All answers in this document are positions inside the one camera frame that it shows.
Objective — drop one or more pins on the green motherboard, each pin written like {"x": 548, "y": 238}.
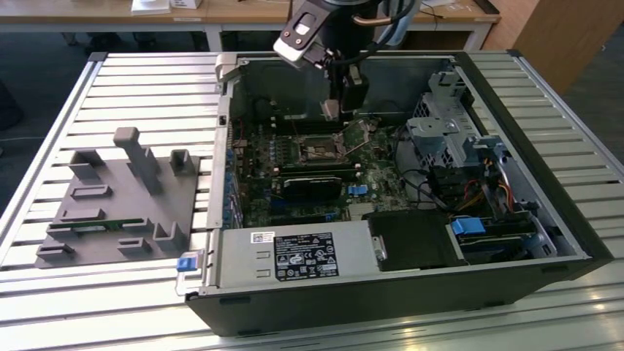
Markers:
{"x": 386, "y": 175}

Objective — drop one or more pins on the black plastic shroud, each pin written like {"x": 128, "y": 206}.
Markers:
{"x": 410, "y": 237}

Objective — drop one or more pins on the black RAM slot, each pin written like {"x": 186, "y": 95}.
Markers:
{"x": 302, "y": 117}
{"x": 316, "y": 167}

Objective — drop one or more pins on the silver metal drive cage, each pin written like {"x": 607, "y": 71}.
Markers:
{"x": 431, "y": 128}

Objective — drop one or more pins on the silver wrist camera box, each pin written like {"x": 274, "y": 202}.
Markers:
{"x": 298, "y": 36}

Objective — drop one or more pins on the green RAM stick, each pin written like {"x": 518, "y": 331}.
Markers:
{"x": 114, "y": 223}

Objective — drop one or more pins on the blue disk carrier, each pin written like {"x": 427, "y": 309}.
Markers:
{"x": 468, "y": 226}

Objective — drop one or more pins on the blue case latch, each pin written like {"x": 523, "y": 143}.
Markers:
{"x": 186, "y": 265}

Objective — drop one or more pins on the small silver heatsink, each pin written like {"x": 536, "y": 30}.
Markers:
{"x": 360, "y": 208}

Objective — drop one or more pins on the wooden cabinet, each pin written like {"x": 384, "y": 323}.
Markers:
{"x": 560, "y": 36}

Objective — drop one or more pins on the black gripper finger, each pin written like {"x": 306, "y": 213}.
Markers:
{"x": 354, "y": 91}
{"x": 335, "y": 84}

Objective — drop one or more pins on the wooden desk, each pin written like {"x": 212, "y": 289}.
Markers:
{"x": 74, "y": 14}

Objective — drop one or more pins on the silver square CPU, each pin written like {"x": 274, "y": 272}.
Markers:
{"x": 331, "y": 111}

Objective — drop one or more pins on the grey parts rack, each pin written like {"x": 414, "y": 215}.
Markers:
{"x": 122, "y": 219}

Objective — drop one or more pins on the blue motherboard connector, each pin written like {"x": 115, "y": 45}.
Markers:
{"x": 358, "y": 189}

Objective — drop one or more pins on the grey white box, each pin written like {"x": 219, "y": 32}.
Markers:
{"x": 186, "y": 3}

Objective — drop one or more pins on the open black PC case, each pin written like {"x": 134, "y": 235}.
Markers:
{"x": 342, "y": 311}

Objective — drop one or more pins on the silver power supply unit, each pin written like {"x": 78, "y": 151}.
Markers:
{"x": 244, "y": 256}

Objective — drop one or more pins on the CPU socket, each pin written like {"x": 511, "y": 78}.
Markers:
{"x": 320, "y": 148}

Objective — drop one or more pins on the black graphics card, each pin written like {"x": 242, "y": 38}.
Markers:
{"x": 312, "y": 188}

